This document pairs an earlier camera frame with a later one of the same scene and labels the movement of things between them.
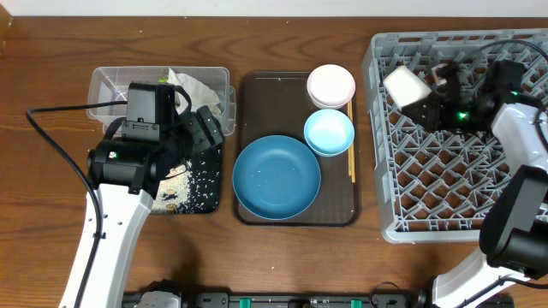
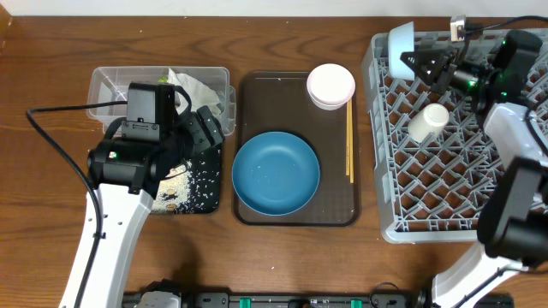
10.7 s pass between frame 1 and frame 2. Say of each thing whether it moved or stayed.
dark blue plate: stayed
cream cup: moved
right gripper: moved
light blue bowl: moved
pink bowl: stayed
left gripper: stayed
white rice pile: stayed
